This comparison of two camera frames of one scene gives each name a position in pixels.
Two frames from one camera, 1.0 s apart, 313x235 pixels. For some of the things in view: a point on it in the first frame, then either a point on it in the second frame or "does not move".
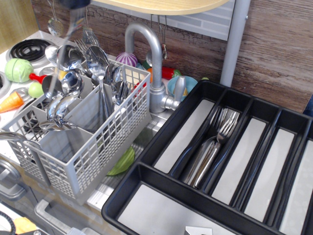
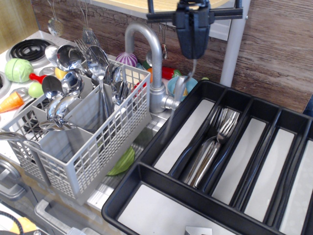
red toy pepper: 168,73 does not move
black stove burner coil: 33,49 does not move
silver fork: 76,16 → 179,91
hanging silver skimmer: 55,26 does not move
